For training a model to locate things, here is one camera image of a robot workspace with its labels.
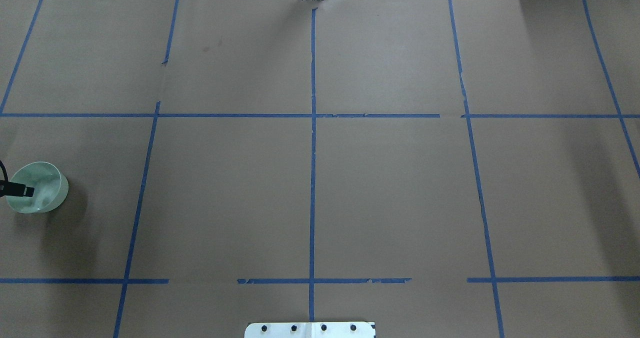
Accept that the green plastic bowl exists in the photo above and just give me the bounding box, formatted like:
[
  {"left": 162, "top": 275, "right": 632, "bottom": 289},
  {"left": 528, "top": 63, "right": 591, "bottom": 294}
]
[{"left": 6, "top": 161, "right": 69, "bottom": 214}]

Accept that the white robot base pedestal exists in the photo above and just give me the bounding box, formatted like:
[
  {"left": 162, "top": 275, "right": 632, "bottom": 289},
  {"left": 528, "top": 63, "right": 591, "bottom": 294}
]
[{"left": 244, "top": 321, "right": 377, "bottom": 338}]

